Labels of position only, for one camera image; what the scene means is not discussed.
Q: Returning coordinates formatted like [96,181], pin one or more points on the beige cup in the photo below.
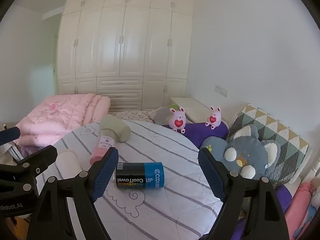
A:
[117,128]

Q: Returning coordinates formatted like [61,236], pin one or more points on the white bedside table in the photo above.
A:
[192,107]

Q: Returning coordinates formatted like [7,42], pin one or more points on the striped white bed cover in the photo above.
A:
[160,205]

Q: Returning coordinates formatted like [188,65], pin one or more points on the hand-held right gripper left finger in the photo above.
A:
[105,175]

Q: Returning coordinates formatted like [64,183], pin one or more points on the triangle patterned pillow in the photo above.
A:
[272,127]

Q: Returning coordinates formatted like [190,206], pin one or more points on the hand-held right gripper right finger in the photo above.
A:
[212,175]

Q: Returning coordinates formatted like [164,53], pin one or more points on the purple bolster pillow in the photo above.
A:
[200,131]

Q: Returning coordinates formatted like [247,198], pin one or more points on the heart print bed sheet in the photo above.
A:
[132,115]

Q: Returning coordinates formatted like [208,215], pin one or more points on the pink folded quilt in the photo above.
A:
[57,120]

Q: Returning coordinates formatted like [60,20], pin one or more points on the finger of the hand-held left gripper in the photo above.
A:
[10,134]
[37,158]

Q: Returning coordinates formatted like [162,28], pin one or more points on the white wardrobe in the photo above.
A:
[125,47]

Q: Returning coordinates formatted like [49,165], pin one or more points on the grey plush cat pillow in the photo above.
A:
[250,155]

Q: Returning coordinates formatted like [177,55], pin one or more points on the blue black canister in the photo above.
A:
[140,175]

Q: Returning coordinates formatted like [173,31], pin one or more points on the white wall socket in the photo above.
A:
[221,90]

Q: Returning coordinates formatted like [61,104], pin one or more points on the white cup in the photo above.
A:
[68,163]

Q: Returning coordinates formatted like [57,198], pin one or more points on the pink plush rabbit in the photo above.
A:
[213,118]
[178,120]

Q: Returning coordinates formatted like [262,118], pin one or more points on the pink plastic bottle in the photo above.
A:
[103,143]

